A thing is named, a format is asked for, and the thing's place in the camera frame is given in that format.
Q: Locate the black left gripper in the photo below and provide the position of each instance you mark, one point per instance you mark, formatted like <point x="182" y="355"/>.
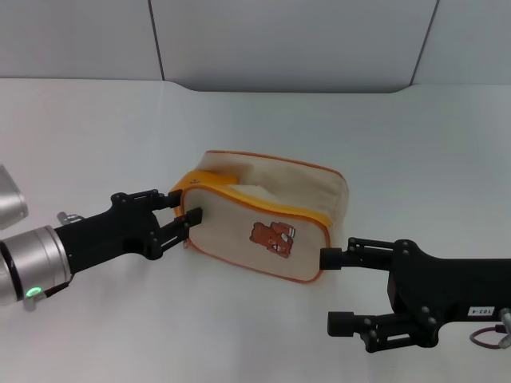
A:
<point x="108" y="233"/>

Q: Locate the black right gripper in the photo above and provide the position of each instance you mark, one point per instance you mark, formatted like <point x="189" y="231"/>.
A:
<point x="447" y="287"/>

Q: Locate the beige food bag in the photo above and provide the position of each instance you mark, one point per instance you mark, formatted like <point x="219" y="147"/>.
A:
<point x="255" y="207"/>

